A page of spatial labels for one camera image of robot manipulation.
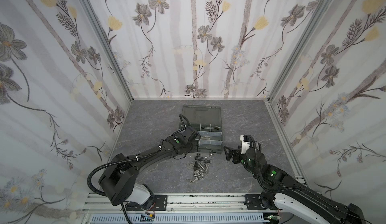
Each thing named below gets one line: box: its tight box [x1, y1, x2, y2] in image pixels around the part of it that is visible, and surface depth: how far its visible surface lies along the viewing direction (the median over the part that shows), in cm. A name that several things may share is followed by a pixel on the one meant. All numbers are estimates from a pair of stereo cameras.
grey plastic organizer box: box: [178, 104, 224, 154], surface depth 101 cm
